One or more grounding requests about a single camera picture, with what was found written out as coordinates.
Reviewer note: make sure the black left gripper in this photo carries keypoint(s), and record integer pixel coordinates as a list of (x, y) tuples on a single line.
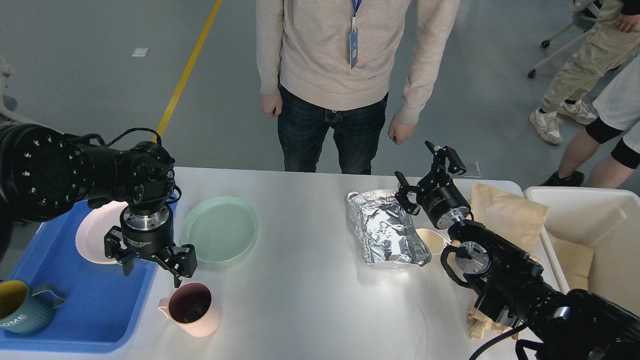
[(147, 236)]

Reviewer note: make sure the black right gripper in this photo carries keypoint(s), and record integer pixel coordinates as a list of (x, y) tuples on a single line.
[(436, 193)]

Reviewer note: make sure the pink ribbed mug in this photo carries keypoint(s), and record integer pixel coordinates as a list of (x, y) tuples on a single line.
[(193, 308)]

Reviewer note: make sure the green plate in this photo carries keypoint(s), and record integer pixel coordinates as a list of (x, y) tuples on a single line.
[(220, 229)]

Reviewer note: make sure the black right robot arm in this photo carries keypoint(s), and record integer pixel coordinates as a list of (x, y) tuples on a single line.
[(577, 325)]

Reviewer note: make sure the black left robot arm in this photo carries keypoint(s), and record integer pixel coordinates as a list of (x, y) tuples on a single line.
[(44, 173)]

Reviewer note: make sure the small cream cup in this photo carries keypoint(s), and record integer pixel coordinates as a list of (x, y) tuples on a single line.
[(435, 241)]

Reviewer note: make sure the pink plate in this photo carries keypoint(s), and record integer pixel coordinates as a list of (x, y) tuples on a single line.
[(90, 236)]

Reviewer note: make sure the crumpled aluminium foil bag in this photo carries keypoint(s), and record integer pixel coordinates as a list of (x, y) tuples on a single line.
[(386, 233)]

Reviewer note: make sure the blue plastic tray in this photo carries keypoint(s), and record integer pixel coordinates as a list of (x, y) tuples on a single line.
[(102, 304)]

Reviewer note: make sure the brown paper bag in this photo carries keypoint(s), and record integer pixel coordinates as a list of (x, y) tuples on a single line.
[(513, 217)]

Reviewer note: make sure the blue mug yellow inside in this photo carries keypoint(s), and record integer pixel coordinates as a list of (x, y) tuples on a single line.
[(27, 309)]

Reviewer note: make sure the crumpled brown paper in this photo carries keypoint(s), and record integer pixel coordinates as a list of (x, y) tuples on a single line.
[(480, 322)]

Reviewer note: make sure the person in beige sweater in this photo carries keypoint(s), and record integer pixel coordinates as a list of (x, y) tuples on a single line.
[(327, 64)]

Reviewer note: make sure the brown paper in bin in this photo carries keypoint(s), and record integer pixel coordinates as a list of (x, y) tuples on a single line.
[(575, 260)]

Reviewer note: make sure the white plastic bin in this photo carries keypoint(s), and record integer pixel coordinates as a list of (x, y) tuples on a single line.
[(605, 220)]

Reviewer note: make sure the person in khaki trousers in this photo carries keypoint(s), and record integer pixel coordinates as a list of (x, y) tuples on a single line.
[(612, 40)]

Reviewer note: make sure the person in black shorts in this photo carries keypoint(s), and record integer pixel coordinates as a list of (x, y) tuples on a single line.
[(618, 106)]

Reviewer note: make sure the white chair base left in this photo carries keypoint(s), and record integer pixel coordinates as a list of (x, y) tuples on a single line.
[(8, 104)]

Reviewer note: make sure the white office chair base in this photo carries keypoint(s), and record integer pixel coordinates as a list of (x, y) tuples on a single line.
[(584, 16)]

